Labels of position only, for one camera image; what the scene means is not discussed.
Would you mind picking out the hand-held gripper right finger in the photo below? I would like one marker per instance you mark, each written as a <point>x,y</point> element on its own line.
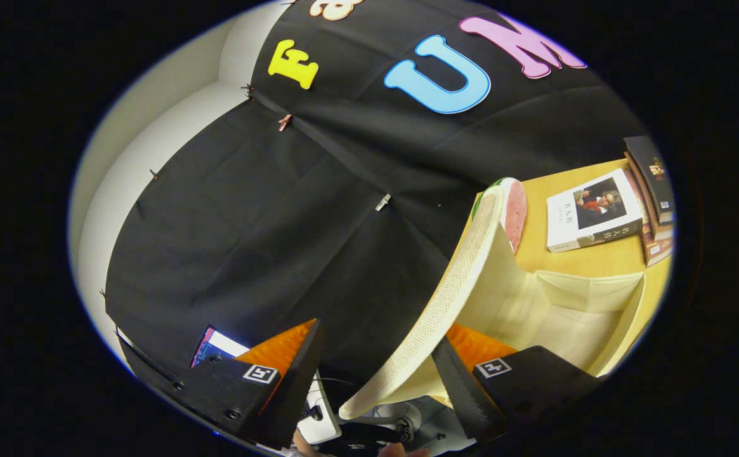
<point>464,397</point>

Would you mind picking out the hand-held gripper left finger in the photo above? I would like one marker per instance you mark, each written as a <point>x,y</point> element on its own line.
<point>290,393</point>

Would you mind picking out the beige fabric storage box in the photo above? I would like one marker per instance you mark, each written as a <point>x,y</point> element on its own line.
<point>521,304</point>

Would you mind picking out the white power strip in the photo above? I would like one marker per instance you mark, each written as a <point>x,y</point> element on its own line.
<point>320,426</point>

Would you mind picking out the glowing screen device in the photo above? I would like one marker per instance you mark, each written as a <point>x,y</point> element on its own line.
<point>214,346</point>

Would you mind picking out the black backdrop cloth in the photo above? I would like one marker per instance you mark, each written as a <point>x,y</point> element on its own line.
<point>268,222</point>

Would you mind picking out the watermelon slice toy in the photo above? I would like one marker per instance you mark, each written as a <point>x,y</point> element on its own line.
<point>516,212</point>

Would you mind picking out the white portrait cover book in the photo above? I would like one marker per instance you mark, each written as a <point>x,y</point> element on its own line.
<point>575,228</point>

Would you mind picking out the silver clip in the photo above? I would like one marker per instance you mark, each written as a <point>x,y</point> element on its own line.
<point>382,202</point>

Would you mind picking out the reddish cover book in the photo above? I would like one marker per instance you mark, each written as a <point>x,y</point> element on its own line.
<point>656,251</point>

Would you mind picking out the pink clip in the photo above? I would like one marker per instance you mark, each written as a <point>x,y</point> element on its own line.
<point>285,122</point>

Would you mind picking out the black cover book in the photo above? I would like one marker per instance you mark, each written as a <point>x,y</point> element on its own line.
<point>651,174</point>

